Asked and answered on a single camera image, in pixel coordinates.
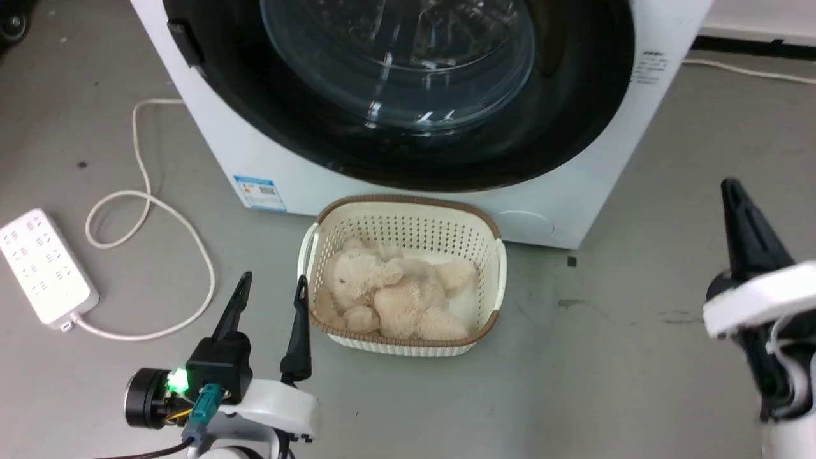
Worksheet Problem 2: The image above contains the white front-load washing machine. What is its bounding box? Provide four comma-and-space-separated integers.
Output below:
129, 0, 715, 250

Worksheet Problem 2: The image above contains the cream plastic laundry basket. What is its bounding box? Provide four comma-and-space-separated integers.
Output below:
297, 194, 508, 357

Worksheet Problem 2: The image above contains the round black glass washer door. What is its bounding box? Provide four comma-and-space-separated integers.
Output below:
162, 0, 636, 193

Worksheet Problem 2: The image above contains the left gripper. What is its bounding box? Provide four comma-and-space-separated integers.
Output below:
124, 272, 321, 449

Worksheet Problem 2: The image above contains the white power strip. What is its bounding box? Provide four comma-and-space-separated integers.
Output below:
0, 208, 101, 333

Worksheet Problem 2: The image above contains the white power strip cable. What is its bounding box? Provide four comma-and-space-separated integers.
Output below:
76, 98, 217, 342

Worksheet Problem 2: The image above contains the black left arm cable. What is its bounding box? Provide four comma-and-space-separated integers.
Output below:
94, 441, 194, 459

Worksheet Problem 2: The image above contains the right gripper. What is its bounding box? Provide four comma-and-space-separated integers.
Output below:
702, 178, 816, 423

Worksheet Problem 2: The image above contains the blue white energy label sticker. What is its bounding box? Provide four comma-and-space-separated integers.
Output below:
233, 175, 288, 213

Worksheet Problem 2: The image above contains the black caster wheel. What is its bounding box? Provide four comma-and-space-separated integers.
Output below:
0, 0, 33, 44

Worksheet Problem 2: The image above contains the thin white floor cable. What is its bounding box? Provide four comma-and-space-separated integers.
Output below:
682, 59, 816, 85

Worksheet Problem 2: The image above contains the beige plush teddy bear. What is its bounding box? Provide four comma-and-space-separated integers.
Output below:
314, 237, 478, 340

